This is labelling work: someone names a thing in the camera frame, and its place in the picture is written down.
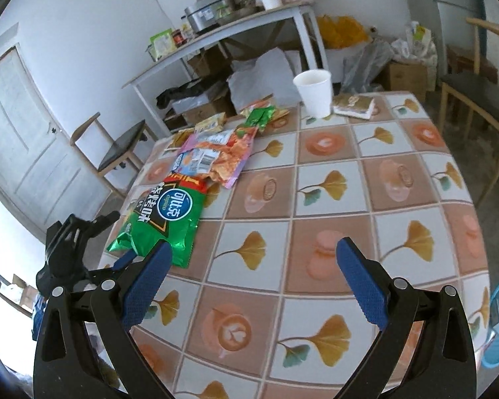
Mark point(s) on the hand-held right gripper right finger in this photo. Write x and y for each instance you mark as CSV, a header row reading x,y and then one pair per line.
x,y
364,286

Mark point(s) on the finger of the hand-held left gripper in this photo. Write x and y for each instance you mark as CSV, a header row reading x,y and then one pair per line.
x,y
122,262
104,221

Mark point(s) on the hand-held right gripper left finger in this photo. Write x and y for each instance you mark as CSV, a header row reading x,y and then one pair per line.
x,y
147,282

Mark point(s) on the green snack bag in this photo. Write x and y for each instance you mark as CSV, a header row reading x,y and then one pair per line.
x,y
166,220

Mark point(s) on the wooden chair with dark seat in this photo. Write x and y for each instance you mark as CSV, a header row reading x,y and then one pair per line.
x,y
120,149
482,87

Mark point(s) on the white panel door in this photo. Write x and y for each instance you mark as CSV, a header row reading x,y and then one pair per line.
x,y
25,133

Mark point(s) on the orange pink snack bag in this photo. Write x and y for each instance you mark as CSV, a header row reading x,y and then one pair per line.
x,y
228,153

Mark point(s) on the yellow snack packet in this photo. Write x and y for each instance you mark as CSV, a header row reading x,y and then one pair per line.
x,y
210,122

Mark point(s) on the black bag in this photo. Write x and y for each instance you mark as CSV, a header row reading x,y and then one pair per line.
x,y
187,91

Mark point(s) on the wrapped sponge cake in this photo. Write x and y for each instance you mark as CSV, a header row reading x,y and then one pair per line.
x,y
353,106

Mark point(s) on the green packet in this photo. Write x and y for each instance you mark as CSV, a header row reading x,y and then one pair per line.
x,y
162,43

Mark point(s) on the green small snack packets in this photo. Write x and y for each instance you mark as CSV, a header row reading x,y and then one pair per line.
x,y
260,116

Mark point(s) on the brown cardboard box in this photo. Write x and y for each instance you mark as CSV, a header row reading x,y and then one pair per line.
x,y
210,60

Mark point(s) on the red sauce jar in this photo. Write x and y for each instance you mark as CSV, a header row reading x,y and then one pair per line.
x,y
179,38

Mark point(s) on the white paper cup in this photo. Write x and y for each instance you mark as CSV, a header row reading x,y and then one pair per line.
x,y
314,91

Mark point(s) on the small clear bottle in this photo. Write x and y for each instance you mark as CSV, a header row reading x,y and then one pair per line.
x,y
188,31

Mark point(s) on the large white plastic bag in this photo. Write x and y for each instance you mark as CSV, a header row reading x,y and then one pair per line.
x,y
262,79

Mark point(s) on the grey plastic bag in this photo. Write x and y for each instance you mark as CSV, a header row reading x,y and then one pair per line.
x,y
368,64

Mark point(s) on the silver electric cooker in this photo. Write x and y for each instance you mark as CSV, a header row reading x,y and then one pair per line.
x,y
208,14

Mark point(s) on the white side table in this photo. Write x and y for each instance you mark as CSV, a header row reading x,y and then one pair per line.
x,y
233,20

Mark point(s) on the white plastic bags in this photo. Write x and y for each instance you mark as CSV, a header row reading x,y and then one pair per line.
x,y
416,43

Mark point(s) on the dark wooden stool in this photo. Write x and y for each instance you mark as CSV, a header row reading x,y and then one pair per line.
x,y
470,60

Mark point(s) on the yellow plastic bag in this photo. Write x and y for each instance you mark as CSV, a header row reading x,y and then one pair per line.
x,y
341,31

